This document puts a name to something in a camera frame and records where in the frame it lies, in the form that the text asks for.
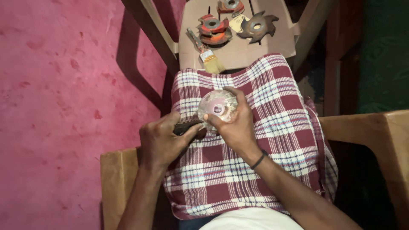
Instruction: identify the red orange cutter disc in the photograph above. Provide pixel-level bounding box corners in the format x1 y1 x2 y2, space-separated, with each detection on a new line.
200 28 233 46

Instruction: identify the maroon white plaid cloth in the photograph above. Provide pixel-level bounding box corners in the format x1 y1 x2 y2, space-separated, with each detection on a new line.
162 53 339 220

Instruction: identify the black wristband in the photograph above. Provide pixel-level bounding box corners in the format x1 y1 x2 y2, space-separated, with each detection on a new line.
250 149 268 170

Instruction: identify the dark wooden furniture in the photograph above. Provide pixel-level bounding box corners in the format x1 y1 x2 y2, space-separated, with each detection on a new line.
323 0 364 117

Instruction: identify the person's left hand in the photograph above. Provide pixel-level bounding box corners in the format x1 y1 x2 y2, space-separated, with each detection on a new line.
139 111 205 167

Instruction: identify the white shirt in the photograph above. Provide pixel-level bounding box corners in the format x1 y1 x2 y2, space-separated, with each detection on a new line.
198 207 305 230

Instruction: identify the person's right hand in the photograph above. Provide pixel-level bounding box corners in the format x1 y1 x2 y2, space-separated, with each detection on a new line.
203 86 266 167

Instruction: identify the paintbrush with pale bristles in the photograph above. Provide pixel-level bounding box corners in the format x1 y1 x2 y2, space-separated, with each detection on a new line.
186 27 226 75

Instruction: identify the pale card piece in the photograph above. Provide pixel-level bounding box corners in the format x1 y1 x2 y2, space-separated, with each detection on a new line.
228 14 252 34

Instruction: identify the beige plastic chair with tools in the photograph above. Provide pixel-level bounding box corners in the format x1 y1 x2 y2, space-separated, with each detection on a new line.
121 0 337 76

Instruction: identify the shiny round metal cutter disc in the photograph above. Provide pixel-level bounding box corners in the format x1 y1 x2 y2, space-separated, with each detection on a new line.
197 89 239 132

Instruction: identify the dark wire brush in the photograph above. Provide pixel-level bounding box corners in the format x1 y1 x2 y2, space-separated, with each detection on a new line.
173 119 208 141

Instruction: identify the red cutter head, grey hub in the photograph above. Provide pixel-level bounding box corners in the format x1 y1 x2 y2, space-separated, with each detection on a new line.
216 0 245 18
197 14 230 36

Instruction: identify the rusty toothed cutter wheel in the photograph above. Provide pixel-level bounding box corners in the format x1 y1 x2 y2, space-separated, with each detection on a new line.
236 10 280 45

